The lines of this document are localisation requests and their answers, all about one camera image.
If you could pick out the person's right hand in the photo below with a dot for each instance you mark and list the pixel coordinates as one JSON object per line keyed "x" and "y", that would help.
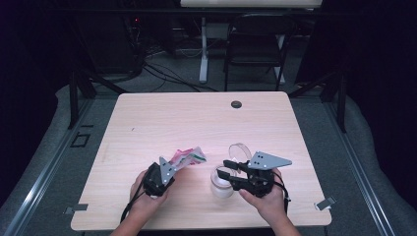
{"x": 270, "y": 206}

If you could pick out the person's left hand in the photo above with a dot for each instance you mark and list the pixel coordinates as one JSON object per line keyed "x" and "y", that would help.
{"x": 144, "y": 201}

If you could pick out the black metal stand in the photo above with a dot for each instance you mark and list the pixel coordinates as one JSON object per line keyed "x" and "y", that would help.
{"x": 73, "y": 98}
{"x": 341, "y": 98}

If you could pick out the metal floor rail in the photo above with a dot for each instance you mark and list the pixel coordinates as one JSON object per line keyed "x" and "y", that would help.
{"x": 360, "y": 177}
{"x": 39, "y": 183}

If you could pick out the round jar lid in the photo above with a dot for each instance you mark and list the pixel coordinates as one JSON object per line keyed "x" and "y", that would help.
{"x": 239, "y": 152}

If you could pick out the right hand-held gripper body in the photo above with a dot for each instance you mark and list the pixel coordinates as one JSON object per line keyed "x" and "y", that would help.
{"x": 262, "y": 182}

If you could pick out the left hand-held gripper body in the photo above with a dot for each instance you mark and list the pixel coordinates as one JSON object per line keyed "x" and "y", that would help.
{"x": 155, "y": 183}

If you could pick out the grey and white tape strip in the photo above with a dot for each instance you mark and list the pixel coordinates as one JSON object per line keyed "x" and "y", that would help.
{"x": 325, "y": 203}

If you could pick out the white desk with white leg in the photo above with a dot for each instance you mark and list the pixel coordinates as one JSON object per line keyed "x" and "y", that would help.
{"x": 249, "y": 3}

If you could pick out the pink and white plastic bag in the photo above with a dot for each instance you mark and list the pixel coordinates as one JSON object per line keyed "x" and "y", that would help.
{"x": 188, "y": 157}

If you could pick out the black equipment box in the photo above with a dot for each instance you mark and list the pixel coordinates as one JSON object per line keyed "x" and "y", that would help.
{"x": 118, "y": 42}

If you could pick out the black folding chair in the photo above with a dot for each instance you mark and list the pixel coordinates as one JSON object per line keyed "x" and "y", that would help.
{"x": 259, "y": 39}

